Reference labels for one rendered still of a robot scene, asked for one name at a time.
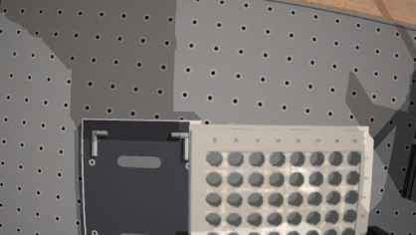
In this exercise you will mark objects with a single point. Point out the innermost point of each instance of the grey flat base plate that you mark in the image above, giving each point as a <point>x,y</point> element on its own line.
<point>266,62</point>

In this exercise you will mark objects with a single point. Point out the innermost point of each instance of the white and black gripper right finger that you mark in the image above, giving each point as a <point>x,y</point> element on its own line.
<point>375,230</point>

